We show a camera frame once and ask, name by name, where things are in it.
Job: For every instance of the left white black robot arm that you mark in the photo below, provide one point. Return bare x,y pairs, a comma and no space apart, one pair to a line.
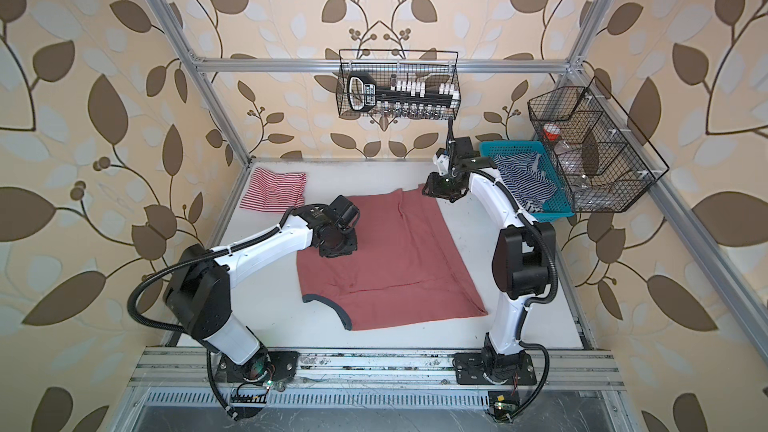
199,290

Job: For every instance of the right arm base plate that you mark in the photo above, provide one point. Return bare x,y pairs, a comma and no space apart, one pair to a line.
488,368

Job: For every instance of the maroon tank top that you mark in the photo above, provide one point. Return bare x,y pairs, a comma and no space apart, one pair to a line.
406,269

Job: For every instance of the black wire basket back wall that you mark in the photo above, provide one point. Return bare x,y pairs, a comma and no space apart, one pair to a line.
434,66

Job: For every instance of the black wire basket right wall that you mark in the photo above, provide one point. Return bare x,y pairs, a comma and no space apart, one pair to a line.
605,160

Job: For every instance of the black wire basket wall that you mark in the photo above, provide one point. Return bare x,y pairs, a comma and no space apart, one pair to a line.
434,66
605,160

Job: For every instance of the teal plastic basket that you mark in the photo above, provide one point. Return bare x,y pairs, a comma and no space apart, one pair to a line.
555,208

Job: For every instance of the black tool with vials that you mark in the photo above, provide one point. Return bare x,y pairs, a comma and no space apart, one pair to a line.
401,97

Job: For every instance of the navy white striped tank top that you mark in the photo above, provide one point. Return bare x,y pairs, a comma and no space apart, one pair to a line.
525,178

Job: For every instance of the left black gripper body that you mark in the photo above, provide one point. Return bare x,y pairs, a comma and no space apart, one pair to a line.
344,241

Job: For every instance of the aluminium front rail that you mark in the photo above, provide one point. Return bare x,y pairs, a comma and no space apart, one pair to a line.
569,370

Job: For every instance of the red white striped tank top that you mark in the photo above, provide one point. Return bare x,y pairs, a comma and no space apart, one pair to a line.
274,192

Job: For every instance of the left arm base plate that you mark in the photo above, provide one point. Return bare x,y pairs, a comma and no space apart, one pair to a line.
276,367

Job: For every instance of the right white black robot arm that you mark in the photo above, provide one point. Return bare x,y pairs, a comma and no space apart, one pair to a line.
522,265

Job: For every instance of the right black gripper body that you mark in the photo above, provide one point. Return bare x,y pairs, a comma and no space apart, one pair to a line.
443,186

